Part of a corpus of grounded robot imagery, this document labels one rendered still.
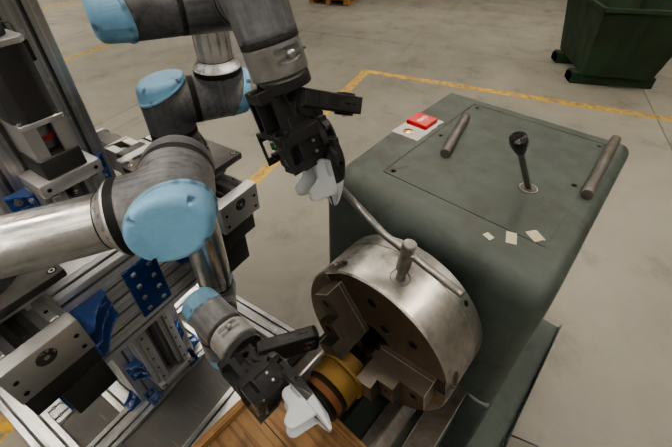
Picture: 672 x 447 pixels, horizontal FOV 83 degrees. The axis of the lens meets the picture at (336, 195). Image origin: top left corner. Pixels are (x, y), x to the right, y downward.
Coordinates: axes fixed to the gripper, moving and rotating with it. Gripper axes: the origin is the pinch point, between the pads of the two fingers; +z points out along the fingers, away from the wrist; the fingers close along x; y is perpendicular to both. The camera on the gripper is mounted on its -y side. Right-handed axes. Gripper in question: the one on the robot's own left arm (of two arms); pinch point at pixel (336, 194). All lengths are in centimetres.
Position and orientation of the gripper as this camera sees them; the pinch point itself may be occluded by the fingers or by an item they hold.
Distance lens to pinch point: 59.8
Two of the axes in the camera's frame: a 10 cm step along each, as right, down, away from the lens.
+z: 2.7, 8.2, 5.1
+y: -7.3, 5.2, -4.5
